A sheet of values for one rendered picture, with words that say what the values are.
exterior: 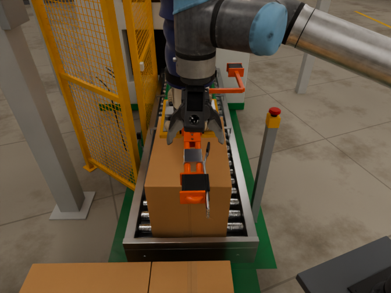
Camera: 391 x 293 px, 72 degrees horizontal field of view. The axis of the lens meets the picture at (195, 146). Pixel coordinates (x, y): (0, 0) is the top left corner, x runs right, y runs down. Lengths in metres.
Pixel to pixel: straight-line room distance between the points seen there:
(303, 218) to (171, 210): 1.38
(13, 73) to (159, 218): 1.16
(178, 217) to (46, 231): 1.38
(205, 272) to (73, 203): 1.37
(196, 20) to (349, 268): 1.16
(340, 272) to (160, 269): 0.80
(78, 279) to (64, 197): 1.01
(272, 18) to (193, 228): 1.16
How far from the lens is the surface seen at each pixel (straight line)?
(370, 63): 0.66
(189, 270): 1.46
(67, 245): 2.38
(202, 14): 0.56
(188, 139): 0.99
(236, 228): 1.61
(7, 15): 1.74
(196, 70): 0.60
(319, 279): 1.31
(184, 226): 1.46
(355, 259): 1.43
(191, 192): 0.78
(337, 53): 0.66
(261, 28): 0.52
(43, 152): 2.14
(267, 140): 1.74
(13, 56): 1.82
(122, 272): 1.50
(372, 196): 2.93
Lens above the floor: 1.84
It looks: 38 degrees down
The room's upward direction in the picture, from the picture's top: straight up
